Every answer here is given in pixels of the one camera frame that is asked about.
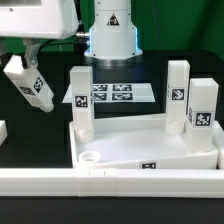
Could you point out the white block left edge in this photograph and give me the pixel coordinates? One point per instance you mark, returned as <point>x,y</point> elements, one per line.
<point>3,131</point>

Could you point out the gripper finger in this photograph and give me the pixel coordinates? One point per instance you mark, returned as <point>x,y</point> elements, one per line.
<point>29,59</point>
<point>5,55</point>

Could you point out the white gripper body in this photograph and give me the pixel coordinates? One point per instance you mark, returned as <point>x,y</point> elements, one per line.
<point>42,19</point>

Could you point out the white desk top panel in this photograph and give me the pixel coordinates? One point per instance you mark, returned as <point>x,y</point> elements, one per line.
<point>138,142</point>

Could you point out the fiducial marker sheet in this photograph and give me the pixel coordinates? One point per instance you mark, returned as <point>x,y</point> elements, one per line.
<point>123,92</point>

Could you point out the long white front barrier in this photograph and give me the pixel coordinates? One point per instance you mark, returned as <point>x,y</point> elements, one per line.
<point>112,182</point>

